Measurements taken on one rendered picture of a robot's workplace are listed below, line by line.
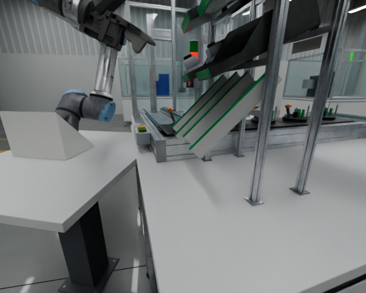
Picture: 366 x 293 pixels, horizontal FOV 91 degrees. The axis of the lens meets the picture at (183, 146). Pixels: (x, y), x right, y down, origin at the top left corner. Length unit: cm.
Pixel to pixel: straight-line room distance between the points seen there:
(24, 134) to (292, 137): 131
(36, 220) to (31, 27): 982
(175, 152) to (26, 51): 968
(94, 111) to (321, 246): 99
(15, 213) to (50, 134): 41
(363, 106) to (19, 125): 650
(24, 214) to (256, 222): 58
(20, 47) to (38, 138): 941
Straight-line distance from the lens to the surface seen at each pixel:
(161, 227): 46
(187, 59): 65
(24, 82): 1032
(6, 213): 67
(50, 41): 988
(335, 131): 139
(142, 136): 89
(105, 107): 102
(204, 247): 42
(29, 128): 103
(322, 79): 61
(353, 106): 621
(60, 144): 95
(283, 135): 109
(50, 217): 58
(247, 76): 62
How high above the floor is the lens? 117
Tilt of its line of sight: 18 degrees down
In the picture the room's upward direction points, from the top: straight up
